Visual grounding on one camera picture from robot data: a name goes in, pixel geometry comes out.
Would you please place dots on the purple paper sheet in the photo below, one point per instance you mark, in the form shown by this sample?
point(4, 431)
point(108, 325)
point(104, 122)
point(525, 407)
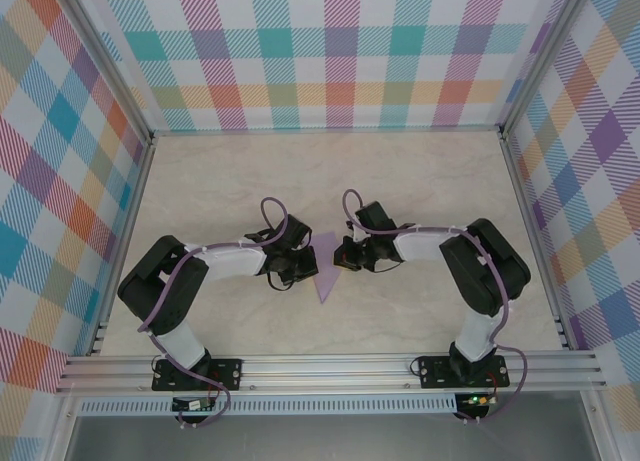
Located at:
point(326, 271)

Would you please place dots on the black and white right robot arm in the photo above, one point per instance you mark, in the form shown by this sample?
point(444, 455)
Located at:
point(420, 246)

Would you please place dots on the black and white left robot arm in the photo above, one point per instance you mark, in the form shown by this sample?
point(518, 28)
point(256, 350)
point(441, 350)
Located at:
point(235, 263)

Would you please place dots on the grey metal sheet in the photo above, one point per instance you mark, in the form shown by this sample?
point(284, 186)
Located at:
point(325, 438)

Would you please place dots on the small green circuit board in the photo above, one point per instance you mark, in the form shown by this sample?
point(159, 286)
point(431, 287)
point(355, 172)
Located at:
point(192, 405)
point(477, 400)

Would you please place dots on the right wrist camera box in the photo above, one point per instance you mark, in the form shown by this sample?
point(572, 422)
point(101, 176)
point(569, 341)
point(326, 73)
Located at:
point(356, 239)

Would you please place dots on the aluminium mounting rail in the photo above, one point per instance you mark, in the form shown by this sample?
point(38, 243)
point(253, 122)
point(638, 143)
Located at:
point(325, 373)

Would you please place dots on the thin aluminium table edge rail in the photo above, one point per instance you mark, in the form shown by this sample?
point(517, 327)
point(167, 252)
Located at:
point(325, 129)

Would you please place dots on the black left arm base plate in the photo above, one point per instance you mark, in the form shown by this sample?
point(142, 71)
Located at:
point(227, 373)

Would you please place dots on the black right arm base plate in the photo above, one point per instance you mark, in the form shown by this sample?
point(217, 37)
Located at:
point(432, 373)

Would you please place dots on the aluminium frame post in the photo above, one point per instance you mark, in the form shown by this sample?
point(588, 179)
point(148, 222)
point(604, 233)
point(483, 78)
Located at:
point(542, 56)
point(111, 66)

